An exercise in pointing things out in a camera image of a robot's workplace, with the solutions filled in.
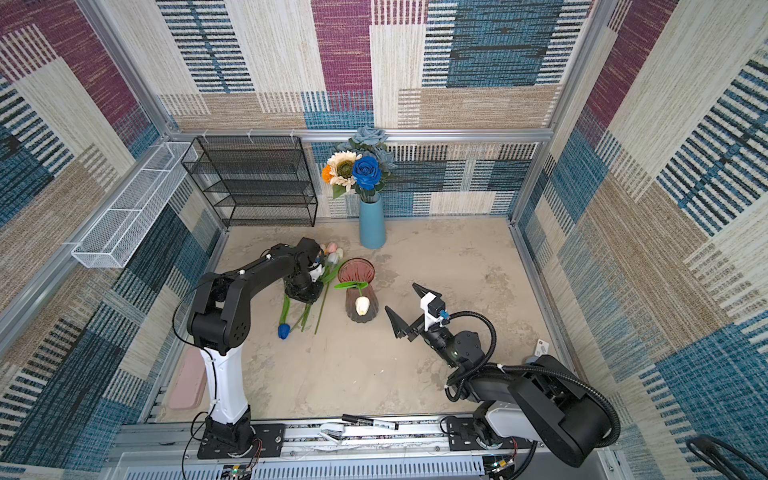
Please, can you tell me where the dark blue tulip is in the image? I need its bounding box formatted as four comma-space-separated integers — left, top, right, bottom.
277, 295, 291, 340

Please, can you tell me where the dark red glass vase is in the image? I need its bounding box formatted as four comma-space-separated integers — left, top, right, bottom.
335, 257, 379, 323

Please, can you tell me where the light blue ceramic vase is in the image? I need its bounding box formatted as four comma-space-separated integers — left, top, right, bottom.
359, 198, 386, 250

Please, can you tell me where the orange marigold flower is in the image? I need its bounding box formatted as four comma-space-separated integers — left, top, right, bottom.
321, 165, 334, 184

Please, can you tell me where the dusty blue rose bouquet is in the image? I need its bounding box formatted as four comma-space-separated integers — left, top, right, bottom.
333, 126, 396, 180

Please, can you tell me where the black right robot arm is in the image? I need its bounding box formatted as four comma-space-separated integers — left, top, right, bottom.
385, 284, 621, 467

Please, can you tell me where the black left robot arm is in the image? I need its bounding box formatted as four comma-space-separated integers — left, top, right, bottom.
187, 238, 323, 458

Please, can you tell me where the light blue tulip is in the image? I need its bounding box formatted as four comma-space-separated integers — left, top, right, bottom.
301, 251, 343, 333

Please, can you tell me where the black marker pen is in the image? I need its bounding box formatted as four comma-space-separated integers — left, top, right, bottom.
341, 414, 399, 431

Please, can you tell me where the small white tag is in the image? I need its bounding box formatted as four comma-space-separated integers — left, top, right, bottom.
534, 339, 550, 357

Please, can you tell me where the pink tray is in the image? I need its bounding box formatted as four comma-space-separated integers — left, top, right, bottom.
167, 347, 207, 411

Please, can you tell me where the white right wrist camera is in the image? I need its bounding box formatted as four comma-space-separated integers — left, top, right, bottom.
420, 292, 450, 331

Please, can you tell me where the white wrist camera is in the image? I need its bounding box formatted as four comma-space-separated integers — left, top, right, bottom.
420, 292, 450, 331
308, 263, 325, 282

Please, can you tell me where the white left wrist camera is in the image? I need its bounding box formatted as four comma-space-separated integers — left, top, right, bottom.
308, 263, 325, 282

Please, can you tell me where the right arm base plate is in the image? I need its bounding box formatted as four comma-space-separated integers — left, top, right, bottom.
439, 415, 532, 451

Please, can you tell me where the black wire mesh shelf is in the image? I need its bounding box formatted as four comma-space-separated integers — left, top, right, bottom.
181, 136, 318, 227

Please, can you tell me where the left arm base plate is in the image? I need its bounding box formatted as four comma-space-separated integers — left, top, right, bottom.
197, 421, 286, 460

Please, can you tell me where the white wire mesh basket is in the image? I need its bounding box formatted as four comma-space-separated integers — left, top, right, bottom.
71, 142, 190, 269

